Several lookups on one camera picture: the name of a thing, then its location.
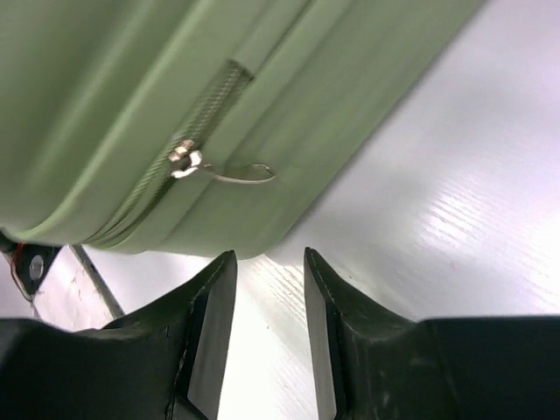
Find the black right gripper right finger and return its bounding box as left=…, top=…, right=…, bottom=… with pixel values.
left=304, top=248, right=559, bottom=419

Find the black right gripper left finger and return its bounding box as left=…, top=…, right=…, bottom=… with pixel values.
left=1, top=251, right=237, bottom=419

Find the green hard-shell suitcase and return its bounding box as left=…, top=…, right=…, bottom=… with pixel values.
left=1, top=1, right=483, bottom=258

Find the white foam front board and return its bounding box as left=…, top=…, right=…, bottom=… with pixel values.
left=1, top=247, right=124, bottom=331

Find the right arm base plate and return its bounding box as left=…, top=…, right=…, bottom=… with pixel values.
left=1, top=233, right=61, bottom=302

